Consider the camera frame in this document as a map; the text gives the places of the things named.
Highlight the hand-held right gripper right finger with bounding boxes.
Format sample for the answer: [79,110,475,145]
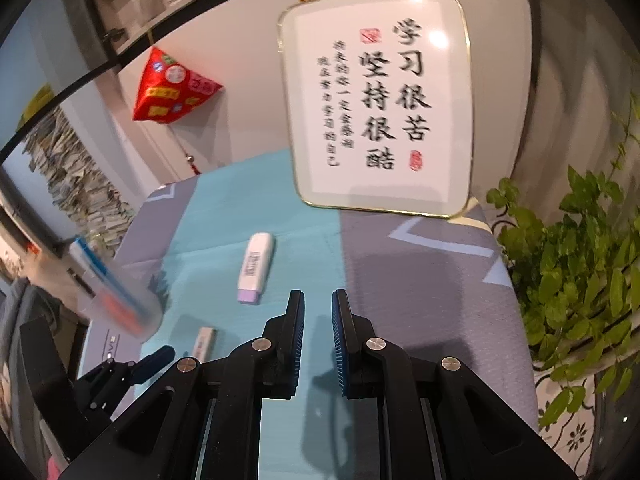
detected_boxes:
[331,289,580,480]

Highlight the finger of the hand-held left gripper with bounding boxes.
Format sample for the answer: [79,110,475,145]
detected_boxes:
[90,345,176,411]

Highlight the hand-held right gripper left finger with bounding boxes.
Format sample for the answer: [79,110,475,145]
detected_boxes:
[60,289,306,480]

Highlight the clear plastic pen container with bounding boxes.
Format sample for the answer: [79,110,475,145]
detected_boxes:
[67,235,168,338]

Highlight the small white eraser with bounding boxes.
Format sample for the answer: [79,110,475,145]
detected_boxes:
[190,326,218,361]

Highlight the white correction tape purple cap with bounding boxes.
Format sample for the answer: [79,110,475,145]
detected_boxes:
[237,232,276,306]

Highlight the blue grey printed tablecloth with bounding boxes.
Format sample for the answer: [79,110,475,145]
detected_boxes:
[82,147,541,480]

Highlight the tall stack of books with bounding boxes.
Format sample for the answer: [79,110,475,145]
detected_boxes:
[20,85,136,261]

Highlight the gold framed calligraphy board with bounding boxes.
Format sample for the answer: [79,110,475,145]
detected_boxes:
[276,0,473,220]

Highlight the green leafy plant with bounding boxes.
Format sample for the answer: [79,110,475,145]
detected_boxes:
[487,95,640,431]

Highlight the white patterned plant pot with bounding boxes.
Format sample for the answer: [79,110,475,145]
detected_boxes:
[530,350,631,480]

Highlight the red pyramid hanging ornament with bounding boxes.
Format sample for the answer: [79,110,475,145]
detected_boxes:
[132,46,224,176]

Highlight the black framed glass door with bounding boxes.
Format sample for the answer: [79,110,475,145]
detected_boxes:
[0,0,126,161]

